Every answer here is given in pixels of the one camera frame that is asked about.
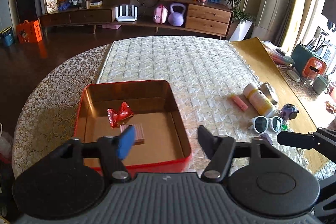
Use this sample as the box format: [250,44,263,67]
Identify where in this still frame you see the purple sheep toy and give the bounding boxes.
[280,103,299,121]

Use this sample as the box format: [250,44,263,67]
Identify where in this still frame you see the white sunglasses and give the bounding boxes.
[248,116,283,134]

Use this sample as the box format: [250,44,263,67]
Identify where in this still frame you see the pink eraser stick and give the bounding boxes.
[230,94,248,111]

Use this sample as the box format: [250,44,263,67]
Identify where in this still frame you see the white yellow bottle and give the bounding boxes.
[243,83,277,117]

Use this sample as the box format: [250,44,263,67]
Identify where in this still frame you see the round gold tin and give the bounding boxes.
[259,82,279,106]

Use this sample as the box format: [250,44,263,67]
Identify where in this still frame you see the yellow table runner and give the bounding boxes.
[229,36,329,175]

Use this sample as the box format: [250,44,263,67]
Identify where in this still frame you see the pink wafer bar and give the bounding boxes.
[120,123,145,145]

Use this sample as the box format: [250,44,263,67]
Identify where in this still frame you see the red candy wrapper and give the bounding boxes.
[107,101,134,128]

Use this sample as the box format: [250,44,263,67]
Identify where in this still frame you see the green mug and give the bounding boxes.
[312,75,330,94]

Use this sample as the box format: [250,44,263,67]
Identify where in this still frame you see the clear glass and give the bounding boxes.
[304,66,318,88]

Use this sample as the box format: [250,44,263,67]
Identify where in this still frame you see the red metal tin box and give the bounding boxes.
[74,80,191,175]

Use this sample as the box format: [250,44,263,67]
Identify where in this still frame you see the round white lid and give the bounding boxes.
[286,70,301,83]

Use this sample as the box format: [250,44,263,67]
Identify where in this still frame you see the lace tablecloth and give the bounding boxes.
[11,44,110,177]

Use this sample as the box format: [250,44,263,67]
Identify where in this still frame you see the cream quilted table mat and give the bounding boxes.
[96,35,308,176]

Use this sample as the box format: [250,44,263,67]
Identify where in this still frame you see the white router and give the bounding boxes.
[115,5,138,23]

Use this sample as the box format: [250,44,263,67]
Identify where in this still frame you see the purple kettlebell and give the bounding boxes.
[168,3,186,27]

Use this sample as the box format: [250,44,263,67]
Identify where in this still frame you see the pink toy case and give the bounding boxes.
[153,4,168,24]

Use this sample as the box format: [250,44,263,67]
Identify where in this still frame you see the wooden tv cabinet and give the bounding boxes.
[39,0,233,38]

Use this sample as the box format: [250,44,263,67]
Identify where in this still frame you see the orange gift bag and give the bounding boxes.
[16,20,42,44]

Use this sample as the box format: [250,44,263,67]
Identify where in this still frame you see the blue bucket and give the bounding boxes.
[0,27,14,47]

